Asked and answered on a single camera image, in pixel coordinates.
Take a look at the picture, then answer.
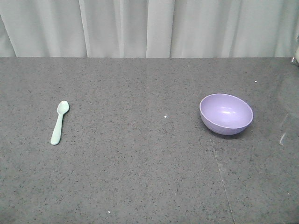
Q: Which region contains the purple plastic bowl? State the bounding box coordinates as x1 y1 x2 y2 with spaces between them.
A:
199 93 254 135

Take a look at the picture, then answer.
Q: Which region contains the white curtain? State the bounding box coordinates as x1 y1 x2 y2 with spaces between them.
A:
0 0 299 58

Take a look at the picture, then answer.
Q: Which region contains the white blender appliance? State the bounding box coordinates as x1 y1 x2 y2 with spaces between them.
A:
291 46 299 65

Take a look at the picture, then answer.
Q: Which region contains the mint green plastic spoon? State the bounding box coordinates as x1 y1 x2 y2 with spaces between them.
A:
50 100 69 145

